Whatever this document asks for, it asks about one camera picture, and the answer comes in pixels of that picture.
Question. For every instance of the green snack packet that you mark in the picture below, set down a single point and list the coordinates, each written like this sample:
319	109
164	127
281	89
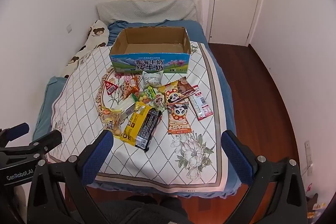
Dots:
151	92

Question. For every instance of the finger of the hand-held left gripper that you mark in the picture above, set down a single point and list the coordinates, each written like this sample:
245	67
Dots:
50	138
17	128

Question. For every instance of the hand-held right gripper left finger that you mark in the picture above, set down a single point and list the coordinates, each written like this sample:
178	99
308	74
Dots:
96	158

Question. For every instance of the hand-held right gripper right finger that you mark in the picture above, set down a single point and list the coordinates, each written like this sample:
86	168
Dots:
236	158

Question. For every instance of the orange panda snack packet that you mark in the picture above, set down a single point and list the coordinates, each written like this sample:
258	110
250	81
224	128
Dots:
179	119

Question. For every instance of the grey white snack packet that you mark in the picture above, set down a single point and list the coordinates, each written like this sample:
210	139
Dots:
152	79

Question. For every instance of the small cartoon figure snack packet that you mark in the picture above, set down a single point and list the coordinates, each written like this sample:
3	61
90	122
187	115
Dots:
159	102

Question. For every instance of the yellow panda snack packet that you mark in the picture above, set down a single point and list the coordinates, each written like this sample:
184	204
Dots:
172	94

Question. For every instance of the bear print pillow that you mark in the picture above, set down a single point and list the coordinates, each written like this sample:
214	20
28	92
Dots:
95	35

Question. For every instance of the orange squirrel snack packet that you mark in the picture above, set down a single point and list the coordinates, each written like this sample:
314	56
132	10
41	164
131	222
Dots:
128	88

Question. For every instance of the clear orange label egg packet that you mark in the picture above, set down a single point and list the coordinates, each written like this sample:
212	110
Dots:
113	121

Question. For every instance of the clear red label snack packet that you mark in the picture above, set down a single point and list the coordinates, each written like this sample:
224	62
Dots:
111	86

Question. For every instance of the red white long snack packet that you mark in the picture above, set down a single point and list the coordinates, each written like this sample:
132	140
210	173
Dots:
200	104

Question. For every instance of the blue printed cardboard box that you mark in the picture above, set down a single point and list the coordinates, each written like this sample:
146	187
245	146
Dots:
151	49

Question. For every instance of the yellow black snack packet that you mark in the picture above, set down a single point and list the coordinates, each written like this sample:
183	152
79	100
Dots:
134	121

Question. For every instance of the brown snack packet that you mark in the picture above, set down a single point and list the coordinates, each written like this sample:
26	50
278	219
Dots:
185	87

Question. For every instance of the white bread packet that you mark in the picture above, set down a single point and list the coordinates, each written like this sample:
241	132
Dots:
124	108

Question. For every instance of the clear packet of yellow balls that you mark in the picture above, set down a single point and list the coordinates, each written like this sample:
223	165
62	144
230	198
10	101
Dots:
141	98

